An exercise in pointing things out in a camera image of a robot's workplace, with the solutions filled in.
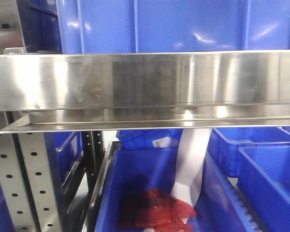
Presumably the stainless steel shelf beam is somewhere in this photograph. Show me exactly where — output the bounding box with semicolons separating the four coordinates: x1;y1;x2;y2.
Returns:
0;50;290;133

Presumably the blue bin centre rear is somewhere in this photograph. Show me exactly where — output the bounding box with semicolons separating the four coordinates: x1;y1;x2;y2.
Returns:
116;129;183;150

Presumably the blue bin with red bags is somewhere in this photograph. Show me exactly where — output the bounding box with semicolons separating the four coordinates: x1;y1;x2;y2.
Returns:
94;148;254;232

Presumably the blue bin right rear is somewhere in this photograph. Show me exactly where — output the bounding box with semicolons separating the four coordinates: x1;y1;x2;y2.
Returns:
207;127;290;178

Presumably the blue bin left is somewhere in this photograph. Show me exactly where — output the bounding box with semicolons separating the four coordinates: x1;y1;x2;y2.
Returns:
44;131;84;187

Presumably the red plastic bag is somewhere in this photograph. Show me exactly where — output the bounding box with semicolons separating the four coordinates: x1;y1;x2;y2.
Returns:
117;187;197;232

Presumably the large blue crate upper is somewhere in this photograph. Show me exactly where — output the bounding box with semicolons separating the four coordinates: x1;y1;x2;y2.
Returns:
56;0;290;54

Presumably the blue bin right front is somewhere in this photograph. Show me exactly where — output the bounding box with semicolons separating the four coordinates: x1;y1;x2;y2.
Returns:
237;145;290;232

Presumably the black perforated shelf post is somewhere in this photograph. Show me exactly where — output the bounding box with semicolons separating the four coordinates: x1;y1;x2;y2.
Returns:
81;131;104;192

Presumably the perforated steel shelf post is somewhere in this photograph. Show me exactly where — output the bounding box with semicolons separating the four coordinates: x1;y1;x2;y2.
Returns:
0;0;68;232

